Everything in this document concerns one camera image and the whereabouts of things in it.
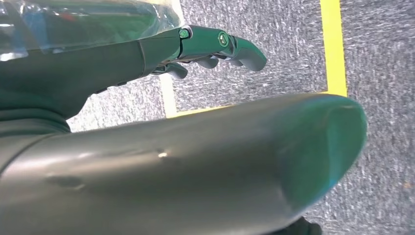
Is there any yellow floor tape marking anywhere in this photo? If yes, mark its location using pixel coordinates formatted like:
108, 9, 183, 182
160, 0, 348, 119

